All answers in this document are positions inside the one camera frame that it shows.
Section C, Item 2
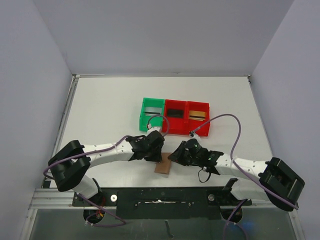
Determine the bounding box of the brown leather card holder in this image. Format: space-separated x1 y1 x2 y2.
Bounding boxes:
154 152 172 175

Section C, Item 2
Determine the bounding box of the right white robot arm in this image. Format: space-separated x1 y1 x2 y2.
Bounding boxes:
168 138 305 212

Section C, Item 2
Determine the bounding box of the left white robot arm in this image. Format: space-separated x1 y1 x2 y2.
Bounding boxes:
43 130 165 199

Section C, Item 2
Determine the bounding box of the silver credit card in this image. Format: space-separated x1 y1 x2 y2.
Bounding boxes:
143 106 163 116

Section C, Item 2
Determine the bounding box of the gold card in bin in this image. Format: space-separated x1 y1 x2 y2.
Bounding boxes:
189 110 207 122

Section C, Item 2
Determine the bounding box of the black credit card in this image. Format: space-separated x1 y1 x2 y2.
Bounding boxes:
166 108 184 119

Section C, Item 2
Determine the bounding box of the right red plastic bin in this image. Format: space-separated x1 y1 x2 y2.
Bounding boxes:
186 101 210 134

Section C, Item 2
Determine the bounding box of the red plastic bin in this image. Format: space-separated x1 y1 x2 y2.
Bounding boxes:
186 101 210 134
162 99 188 135

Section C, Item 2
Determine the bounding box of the middle red plastic bin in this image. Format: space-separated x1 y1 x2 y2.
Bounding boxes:
162 99 188 135

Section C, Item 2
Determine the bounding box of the green plastic bin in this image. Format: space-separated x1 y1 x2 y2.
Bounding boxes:
139 97 165 132

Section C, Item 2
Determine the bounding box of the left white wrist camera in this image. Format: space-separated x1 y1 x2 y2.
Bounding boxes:
147 124 162 135

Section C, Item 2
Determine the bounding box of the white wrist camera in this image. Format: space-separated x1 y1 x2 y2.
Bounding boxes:
147 124 162 135
189 131 201 142

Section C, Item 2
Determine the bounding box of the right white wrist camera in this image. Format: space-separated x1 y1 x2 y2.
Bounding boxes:
189 131 201 142

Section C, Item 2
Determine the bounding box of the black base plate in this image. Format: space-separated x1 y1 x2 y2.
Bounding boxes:
72 186 251 221

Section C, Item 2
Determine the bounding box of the aluminium frame rail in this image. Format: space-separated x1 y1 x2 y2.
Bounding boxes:
29 188 74 210

